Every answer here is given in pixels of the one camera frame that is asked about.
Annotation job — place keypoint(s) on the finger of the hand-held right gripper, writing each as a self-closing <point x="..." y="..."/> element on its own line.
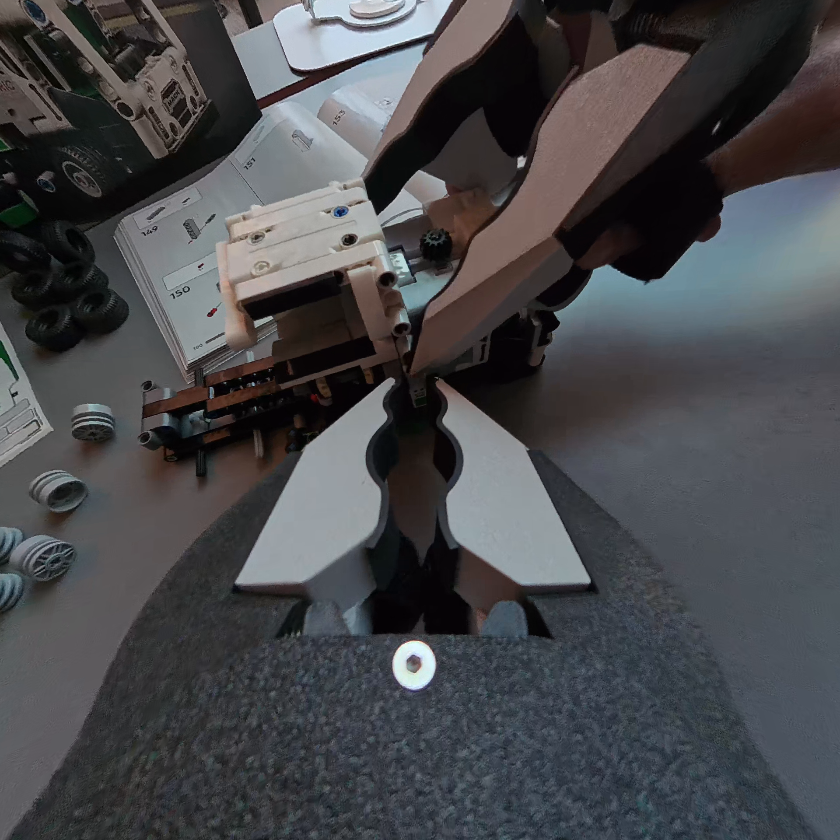
<point x="453" y="65"/>
<point x="590" y="151"/>

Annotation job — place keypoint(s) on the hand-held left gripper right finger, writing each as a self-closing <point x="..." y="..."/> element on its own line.
<point x="505" y="518"/>

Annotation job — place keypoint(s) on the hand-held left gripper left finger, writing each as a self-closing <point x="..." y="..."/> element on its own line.
<point x="315" y="518"/>

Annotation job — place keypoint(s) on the lego instruction booklet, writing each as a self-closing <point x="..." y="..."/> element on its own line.
<point x="282" y="157"/>

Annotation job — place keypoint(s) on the white lego truck model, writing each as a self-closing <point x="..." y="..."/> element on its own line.
<point x="295" y="243"/>

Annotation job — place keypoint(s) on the lego set box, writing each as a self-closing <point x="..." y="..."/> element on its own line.
<point x="131" y="79"/>

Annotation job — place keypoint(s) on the green lego assembly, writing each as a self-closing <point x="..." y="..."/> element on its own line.
<point x="16" y="208"/>

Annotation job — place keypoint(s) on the person's right hand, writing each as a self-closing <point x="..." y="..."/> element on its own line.
<point x="787" y="131"/>

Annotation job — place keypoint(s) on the white stand base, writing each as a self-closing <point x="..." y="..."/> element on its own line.
<point x="341" y="46"/>

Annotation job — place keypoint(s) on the group of grey wheel rims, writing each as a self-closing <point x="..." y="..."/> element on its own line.
<point x="92" y="423"/>

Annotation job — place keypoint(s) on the green and white sticker sheet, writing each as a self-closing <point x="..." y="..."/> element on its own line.
<point x="19" y="420"/>

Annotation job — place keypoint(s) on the pile of black rubber tyres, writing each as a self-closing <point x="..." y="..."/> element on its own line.
<point x="52" y="328"/>

